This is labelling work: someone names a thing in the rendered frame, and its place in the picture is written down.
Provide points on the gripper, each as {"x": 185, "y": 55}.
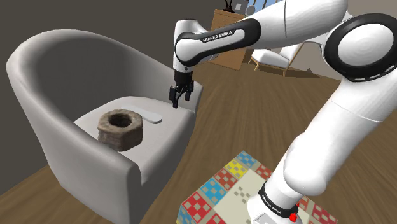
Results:
{"x": 183, "y": 78}

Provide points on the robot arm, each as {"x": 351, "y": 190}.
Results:
{"x": 325, "y": 93}

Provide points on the white flat remote control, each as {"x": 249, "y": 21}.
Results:
{"x": 145, "y": 115}

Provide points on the brown stone hexagonal pot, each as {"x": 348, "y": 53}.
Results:
{"x": 120, "y": 130}

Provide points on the wooden cabinet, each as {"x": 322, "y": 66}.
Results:
{"x": 228, "y": 37}

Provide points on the white wooden lounge chair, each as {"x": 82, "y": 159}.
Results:
{"x": 276, "y": 57}

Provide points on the grey tub armchair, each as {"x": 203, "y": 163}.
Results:
{"x": 77, "y": 77}

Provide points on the patterned robot stand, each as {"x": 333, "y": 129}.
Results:
{"x": 223, "y": 192}

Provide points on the window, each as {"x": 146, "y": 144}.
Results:
{"x": 259, "y": 5}

